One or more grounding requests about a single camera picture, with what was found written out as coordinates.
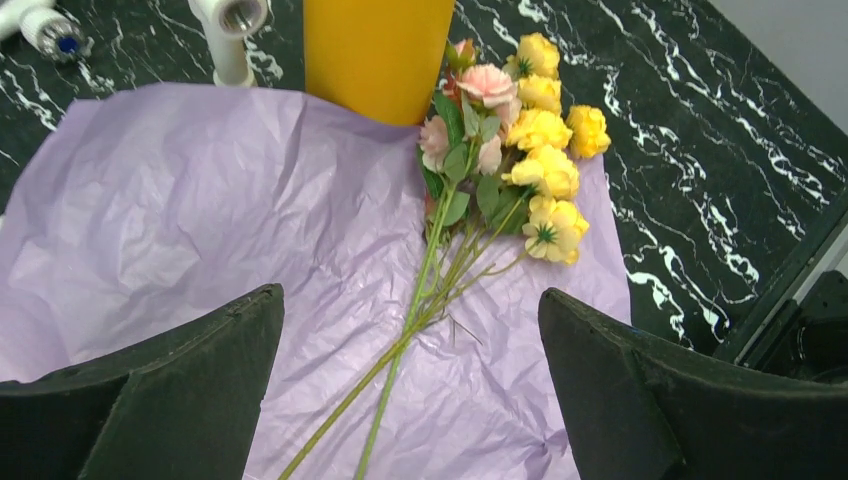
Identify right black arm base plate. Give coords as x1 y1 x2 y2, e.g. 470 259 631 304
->
713 215 847 385

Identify yellow cylindrical vase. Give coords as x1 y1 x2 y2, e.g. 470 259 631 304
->
302 0 455 126

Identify yellow rose flower stem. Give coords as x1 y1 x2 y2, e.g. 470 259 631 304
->
362 33 610 479

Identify purple pink wrapping paper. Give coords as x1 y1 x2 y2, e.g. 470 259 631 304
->
1 84 630 479

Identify light pink rose stem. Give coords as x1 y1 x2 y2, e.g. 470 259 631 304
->
280 39 526 479

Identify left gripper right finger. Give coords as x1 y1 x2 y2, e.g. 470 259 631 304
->
538 288 847 479

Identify small white pipe elbow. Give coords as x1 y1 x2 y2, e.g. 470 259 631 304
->
1 0 90 63

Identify white PVC pipe frame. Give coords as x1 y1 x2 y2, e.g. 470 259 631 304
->
189 0 270 88

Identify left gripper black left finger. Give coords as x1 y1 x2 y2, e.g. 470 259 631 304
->
1 284 285 479

